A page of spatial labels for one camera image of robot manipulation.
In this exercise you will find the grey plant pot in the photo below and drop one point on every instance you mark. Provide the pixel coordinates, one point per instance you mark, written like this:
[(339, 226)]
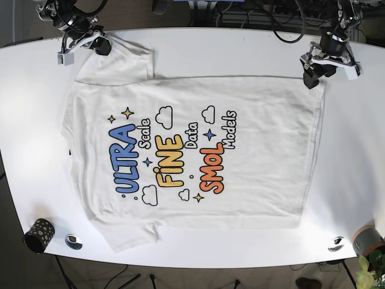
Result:
[(366, 240)]

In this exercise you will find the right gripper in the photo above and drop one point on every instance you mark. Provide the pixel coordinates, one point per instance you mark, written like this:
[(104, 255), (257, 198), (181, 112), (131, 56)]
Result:
[(96, 39)]

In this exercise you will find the black gold-dotted cup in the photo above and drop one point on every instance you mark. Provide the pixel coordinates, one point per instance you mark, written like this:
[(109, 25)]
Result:
[(39, 236)]

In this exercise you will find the white printed T-shirt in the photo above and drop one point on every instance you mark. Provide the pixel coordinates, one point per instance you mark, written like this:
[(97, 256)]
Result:
[(223, 152)]

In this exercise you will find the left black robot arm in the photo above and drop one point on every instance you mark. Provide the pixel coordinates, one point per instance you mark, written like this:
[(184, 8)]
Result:
[(333, 49)]

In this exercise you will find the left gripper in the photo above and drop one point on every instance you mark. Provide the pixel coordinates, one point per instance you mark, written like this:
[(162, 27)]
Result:
[(317, 63)]

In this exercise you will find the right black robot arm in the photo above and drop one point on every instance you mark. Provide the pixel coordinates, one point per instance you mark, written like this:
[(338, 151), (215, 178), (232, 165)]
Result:
[(79, 28)]

